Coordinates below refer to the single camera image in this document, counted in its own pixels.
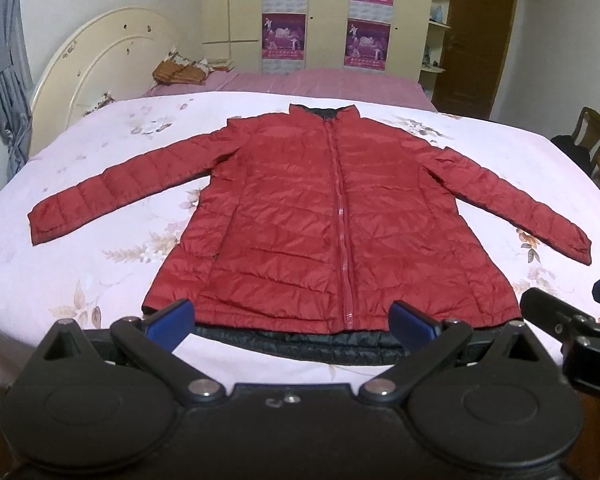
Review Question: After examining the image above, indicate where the wooden chair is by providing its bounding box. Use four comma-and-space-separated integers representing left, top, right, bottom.
550, 106, 600, 177

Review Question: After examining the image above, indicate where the lower left purple poster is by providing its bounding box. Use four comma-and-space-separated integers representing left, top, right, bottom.
261, 13, 306, 74

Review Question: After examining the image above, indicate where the grey window curtain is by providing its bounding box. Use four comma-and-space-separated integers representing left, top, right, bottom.
0, 0, 32, 178

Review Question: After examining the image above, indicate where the cream wooden headboard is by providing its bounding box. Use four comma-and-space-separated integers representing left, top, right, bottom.
29, 6, 182, 156

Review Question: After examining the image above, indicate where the red puffer jacket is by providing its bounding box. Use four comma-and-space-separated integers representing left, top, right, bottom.
29, 105, 592, 366

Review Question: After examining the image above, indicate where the brown patterned pillow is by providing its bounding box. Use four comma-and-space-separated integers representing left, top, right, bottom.
152, 51, 234, 84

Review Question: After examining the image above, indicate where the white floral bed quilt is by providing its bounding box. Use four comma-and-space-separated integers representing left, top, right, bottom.
0, 92, 600, 382

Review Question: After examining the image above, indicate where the lower right purple poster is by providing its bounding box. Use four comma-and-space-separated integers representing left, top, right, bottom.
343, 18, 391, 70

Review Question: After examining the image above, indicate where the brown wooden door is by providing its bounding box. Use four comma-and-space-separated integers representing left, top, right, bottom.
432, 0, 517, 119

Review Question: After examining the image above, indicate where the cream wardrobe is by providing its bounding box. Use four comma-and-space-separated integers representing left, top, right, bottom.
202, 0, 431, 80

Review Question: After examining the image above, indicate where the cream corner shelf unit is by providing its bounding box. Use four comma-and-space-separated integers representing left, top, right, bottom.
419, 0, 451, 100

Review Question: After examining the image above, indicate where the pink striped bed sheet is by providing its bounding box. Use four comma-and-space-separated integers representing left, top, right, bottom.
145, 68, 437, 112

